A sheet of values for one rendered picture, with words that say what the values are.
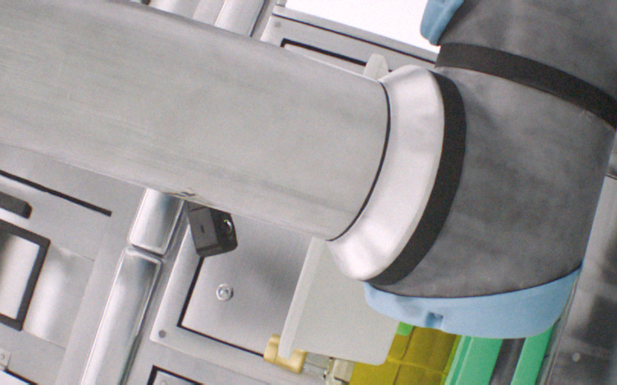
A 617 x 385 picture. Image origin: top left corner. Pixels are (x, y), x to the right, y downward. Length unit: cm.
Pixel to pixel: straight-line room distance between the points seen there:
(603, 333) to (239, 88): 57
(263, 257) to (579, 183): 73
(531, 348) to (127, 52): 59
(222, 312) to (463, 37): 72
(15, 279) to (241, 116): 89
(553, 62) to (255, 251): 75
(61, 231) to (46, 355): 18
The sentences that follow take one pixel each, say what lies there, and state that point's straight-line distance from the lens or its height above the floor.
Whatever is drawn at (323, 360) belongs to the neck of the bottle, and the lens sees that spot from 99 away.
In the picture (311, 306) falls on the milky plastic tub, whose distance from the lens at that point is 63.
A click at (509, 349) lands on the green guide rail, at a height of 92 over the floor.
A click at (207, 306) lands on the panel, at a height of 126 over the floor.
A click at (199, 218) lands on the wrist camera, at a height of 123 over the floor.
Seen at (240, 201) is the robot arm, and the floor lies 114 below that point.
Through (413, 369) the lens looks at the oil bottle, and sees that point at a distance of 98.
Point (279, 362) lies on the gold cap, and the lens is 100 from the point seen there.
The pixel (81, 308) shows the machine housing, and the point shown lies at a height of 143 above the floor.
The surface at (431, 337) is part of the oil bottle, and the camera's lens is 99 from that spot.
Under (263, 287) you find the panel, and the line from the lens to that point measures 115.
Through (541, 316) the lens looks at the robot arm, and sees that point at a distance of 48.
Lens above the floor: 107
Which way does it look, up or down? 6 degrees up
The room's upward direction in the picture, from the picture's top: 72 degrees counter-clockwise
